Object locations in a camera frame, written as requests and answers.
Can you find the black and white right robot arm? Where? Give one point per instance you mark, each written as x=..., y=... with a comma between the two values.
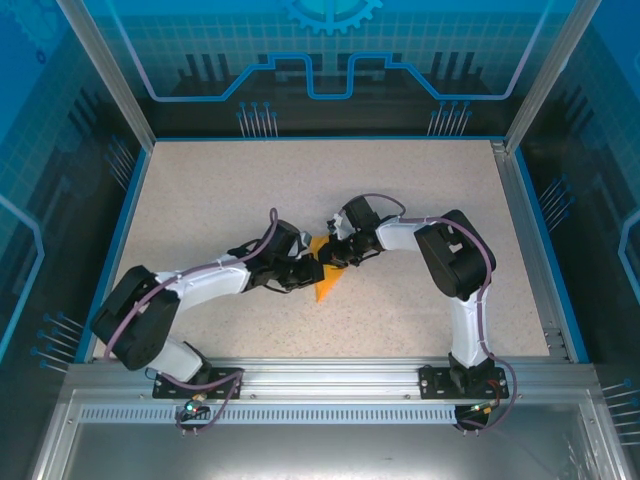
x=455, y=255

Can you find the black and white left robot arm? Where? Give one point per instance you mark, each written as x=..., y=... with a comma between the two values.
x=135, y=315

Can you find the blue table edge strip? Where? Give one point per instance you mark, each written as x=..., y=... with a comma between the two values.
x=116, y=250
x=535, y=210

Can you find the grey metal tray panel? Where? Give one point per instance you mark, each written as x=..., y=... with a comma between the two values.
x=320, y=450

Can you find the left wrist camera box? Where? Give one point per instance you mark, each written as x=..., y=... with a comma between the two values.
x=305, y=244

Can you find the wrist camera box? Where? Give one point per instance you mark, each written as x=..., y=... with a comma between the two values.
x=341, y=227
x=305, y=244

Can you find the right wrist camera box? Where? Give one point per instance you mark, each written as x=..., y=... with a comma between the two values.
x=341, y=227

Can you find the aluminium mounting rail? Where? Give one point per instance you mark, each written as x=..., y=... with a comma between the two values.
x=325, y=380

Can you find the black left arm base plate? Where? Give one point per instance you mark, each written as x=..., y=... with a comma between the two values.
x=225, y=382

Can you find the aluminium side rail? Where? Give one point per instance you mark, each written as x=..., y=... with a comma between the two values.
x=515, y=200

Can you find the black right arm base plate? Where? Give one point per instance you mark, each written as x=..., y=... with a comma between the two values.
x=435, y=382

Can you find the aluminium frame post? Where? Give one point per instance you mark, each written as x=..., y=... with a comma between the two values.
x=107, y=80
x=550, y=75

